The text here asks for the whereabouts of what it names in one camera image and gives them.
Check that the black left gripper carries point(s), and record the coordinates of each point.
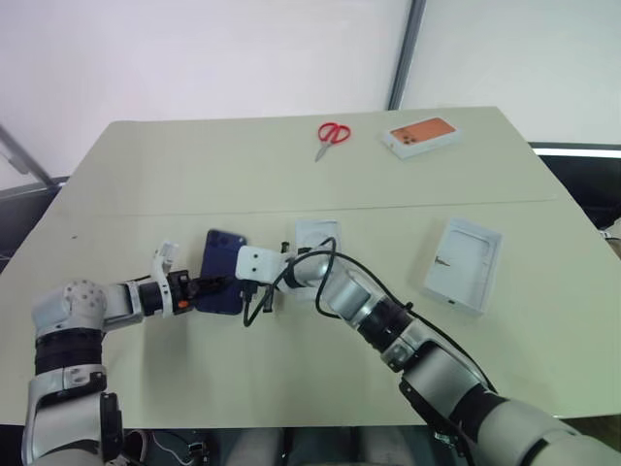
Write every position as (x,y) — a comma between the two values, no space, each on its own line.
(184,291)

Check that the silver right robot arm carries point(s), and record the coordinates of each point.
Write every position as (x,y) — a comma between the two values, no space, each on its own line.
(349,291)

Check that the small white box tray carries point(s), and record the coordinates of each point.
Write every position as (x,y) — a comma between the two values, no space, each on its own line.
(317,233)

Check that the grey metal frame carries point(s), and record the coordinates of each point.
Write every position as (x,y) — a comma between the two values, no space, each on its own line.
(24,160)

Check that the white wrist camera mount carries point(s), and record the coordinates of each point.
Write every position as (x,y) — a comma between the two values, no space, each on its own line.
(165,252)
(259,263)

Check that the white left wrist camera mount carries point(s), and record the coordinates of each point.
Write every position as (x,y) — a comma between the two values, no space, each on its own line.
(165,252)

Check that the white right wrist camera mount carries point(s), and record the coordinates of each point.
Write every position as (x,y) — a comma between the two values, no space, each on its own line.
(259,263)

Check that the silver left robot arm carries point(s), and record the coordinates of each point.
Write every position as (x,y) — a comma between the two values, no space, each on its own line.
(82,301)

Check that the dark blue smartphone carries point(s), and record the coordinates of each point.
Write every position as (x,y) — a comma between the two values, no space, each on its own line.
(220,257)

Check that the white box orange phone print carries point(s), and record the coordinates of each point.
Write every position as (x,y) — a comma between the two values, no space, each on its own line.
(421,137)

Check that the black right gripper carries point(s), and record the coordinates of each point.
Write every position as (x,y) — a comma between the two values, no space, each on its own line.
(252,290)

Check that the white open phone box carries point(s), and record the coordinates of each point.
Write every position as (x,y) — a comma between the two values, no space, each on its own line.
(463,269)

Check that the grey vertical post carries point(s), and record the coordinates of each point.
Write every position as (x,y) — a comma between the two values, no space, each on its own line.
(406,53)

